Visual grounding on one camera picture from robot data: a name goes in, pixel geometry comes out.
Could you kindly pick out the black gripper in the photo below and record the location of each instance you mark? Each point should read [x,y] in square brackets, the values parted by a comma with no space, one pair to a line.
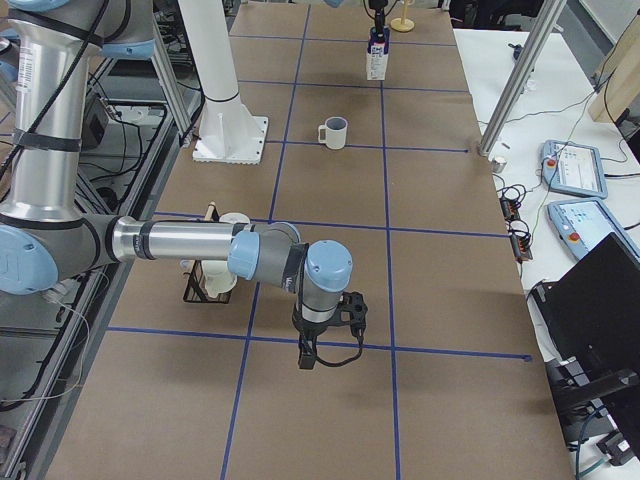
[379,19]
[306,331]

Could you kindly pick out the blue white milk carton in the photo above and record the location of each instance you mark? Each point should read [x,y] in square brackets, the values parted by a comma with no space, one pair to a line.
[377,55]

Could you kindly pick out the white mug grey inside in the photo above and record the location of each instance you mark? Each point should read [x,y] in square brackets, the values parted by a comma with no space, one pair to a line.
[333,132]

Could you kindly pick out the white cup in rack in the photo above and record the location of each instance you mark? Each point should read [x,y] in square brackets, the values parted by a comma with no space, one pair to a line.
[234,218]

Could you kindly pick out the small metal cup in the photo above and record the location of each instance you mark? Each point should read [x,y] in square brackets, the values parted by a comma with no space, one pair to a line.
[498,164]

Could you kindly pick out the wooden mug tree stand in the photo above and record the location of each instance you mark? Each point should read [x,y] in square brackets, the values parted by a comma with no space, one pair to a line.
[403,23]

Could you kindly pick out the black power strip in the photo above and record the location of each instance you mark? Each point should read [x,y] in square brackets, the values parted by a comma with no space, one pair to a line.
[518,230]

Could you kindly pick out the teach pendant far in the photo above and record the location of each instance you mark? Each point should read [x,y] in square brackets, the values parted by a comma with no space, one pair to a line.
[573,169]

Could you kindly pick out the teach pendant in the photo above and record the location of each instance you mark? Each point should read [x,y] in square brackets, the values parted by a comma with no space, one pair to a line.
[573,169]
[583,223]

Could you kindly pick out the black laptop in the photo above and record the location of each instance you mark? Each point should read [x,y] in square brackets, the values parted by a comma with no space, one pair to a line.
[592,315]

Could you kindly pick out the teach pendant near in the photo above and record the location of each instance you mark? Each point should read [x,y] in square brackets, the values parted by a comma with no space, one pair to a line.
[583,223]

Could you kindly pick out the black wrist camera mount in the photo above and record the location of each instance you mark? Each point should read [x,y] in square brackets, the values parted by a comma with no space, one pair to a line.
[352,311]

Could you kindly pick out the black wire dish rack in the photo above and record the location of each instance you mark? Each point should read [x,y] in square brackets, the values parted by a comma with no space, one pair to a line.
[195,291]

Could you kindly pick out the aluminium frame post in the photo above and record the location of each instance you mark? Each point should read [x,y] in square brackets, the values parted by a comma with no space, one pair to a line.
[537,37]

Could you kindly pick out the white camera post with base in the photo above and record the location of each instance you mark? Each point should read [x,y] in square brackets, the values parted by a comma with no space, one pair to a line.
[228,132]

